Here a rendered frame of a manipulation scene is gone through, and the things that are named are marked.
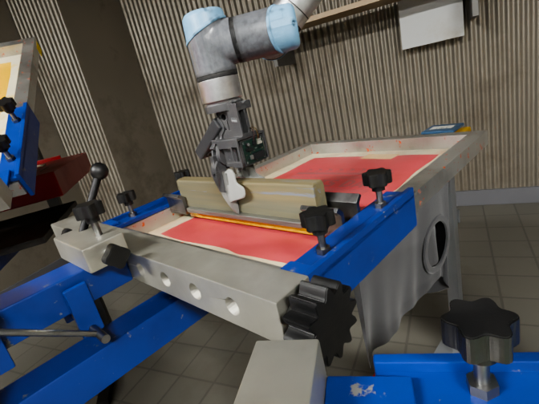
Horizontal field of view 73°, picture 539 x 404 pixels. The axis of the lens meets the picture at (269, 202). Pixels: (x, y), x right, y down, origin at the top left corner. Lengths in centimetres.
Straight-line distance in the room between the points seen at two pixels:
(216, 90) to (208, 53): 6
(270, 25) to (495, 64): 249
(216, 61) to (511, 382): 57
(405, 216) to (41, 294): 54
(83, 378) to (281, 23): 61
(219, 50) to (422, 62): 246
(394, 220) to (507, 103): 252
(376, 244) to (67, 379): 47
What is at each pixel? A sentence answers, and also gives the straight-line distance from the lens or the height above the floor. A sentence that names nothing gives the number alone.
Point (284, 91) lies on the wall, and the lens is 328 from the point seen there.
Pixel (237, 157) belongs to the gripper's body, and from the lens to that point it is 67.
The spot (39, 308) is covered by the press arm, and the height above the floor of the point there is 102.
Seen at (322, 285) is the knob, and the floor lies 105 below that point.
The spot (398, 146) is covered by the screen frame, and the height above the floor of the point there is 97.
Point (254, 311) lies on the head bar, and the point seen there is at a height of 102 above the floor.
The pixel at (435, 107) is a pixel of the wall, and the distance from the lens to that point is 305.
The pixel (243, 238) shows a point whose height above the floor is 96.
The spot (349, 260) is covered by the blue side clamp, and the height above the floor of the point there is 98.
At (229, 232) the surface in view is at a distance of 76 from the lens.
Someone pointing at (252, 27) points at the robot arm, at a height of 131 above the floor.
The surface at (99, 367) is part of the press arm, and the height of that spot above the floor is 90.
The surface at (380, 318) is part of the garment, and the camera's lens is 82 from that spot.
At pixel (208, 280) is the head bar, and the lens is 41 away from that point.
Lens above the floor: 122
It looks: 18 degrees down
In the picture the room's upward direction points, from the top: 13 degrees counter-clockwise
